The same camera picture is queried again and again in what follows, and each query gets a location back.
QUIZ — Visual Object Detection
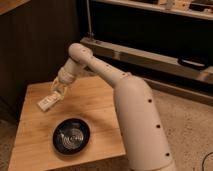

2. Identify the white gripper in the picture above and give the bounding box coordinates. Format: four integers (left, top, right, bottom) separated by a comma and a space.
51, 67, 77, 99

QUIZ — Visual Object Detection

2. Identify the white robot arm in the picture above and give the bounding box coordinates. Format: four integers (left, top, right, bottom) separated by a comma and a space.
52, 43, 177, 171

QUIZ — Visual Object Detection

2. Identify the black ceramic bowl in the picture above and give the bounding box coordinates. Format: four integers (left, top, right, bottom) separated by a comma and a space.
52, 118, 90, 155

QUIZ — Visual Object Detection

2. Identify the wooden table board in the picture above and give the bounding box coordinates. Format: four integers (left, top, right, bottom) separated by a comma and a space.
8, 76, 125, 171

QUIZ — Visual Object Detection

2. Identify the metal shelf rack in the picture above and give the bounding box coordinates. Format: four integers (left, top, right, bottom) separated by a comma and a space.
77, 0, 213, 98

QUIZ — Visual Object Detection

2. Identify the black object on shelf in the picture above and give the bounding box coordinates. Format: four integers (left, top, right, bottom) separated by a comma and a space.
177, 58, 208, 70

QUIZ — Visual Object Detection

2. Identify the black cable on floor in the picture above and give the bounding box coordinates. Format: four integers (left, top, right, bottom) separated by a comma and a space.
200, 151, 213, 171

